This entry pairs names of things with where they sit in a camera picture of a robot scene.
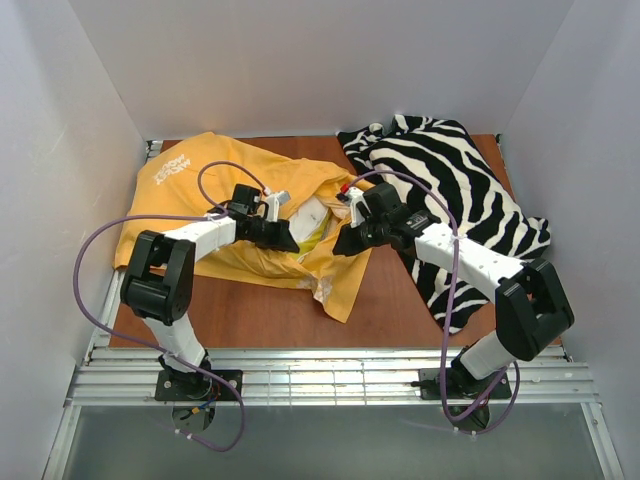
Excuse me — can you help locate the white pillow yellow edge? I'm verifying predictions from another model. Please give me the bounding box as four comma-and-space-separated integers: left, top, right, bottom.
289, 197, 332, 263

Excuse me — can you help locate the yellow pillowcase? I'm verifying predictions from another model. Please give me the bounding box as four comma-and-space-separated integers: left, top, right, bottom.
113, 132, 370, 322

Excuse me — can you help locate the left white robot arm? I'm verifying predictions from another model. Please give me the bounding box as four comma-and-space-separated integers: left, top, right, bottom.
121, 184, 299, 397

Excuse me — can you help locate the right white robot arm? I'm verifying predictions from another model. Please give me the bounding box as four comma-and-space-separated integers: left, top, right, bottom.
333, 184, 575, 397

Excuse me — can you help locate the zebra striped blanket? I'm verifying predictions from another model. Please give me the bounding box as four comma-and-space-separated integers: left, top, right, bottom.
336, 114, 551, 335

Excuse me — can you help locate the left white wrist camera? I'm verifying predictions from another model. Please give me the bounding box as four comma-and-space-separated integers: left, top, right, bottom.
264, 190, 290, 222

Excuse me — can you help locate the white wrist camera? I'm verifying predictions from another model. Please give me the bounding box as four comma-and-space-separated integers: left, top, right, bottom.
336, 184, 371, 228
264, 190, 290, 222

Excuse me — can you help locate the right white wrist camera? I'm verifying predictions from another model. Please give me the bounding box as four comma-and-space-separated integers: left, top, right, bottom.
336, 184, 371, 228

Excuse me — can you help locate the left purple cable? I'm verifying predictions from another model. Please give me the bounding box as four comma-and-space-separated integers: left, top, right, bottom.
73, 162, 274, 453

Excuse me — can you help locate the purple cable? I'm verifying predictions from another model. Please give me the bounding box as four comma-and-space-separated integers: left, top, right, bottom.
73, 162, 274, 453
342, 170, 521, 439

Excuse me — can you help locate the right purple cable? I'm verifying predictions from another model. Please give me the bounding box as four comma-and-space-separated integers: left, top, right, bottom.
342, 170, 521, 439

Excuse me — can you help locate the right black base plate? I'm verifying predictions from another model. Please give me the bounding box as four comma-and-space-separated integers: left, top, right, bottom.
411, 368, 512, 400

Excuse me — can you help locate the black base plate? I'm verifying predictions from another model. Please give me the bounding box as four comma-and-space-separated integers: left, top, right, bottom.
411, 368, 512, 400
154, 370, 236, 402

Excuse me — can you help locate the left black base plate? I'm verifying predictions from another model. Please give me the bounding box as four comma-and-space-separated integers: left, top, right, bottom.
154, 370, 236, 402

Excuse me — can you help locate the aluminium rail frame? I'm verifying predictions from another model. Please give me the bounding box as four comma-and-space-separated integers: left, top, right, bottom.
42, 134, 624, 480

